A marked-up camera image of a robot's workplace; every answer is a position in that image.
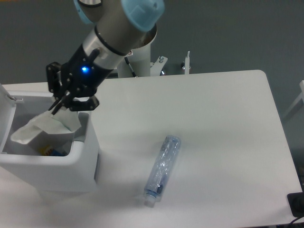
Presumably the yellow and blue trash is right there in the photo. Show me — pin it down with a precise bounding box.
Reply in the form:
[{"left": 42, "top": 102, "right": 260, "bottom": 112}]
[{"left": 38, "top": 145, "right": 64, "bottom": 156}]

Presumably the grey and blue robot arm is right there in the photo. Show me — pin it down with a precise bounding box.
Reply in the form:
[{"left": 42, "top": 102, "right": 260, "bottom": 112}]
[{"left": 46, "top": 0, "right": 165, "bottom": 115}]

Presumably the white metal base frame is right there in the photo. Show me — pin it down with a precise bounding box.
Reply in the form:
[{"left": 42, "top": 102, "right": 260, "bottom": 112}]
[{"left": 150, "top": 50, "right": 192, "bottom": 76}]

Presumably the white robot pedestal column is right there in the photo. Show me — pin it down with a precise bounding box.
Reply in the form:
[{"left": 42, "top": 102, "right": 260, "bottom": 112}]
[{"left": 116, "top": 23, "right": 158, "bottom": 78}]

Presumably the crushed clear plastic bottle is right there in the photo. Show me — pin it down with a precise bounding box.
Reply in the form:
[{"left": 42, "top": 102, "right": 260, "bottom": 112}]
[{"left": 144, "top": 135, "right": 181, "bottom": 208}]

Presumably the white furniture leg at right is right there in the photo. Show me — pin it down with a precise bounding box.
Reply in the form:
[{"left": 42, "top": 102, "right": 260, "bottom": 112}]
[{"left": 282, "top": 80, "right": 304, "bottom": 122}]

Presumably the black device at table edge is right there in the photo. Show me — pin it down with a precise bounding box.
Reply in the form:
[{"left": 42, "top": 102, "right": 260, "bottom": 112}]
[{"left": 287, "top": 192, "right": 304, "bottom": 217}]

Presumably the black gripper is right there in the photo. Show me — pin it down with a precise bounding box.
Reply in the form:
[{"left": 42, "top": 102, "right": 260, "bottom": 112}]
[{"left": 46, "top": 46, "right": 112, "bottom": 115}]

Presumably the clear plastic wrapper bag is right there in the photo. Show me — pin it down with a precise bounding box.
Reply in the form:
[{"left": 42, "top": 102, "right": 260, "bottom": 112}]
[{"left": 10, "top": 108, "right": 81, "bottom": 145}]

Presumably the white open trash can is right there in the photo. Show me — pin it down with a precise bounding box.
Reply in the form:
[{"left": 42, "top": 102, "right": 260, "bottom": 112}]
[{"left": 0, "top": 87, "right": 99, "bottom": 192}]

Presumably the black pedestal cable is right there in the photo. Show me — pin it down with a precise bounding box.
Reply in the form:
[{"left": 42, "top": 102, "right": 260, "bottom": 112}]
[{"left": 124, "top": 57, "right": 138, "bottom": 78}]

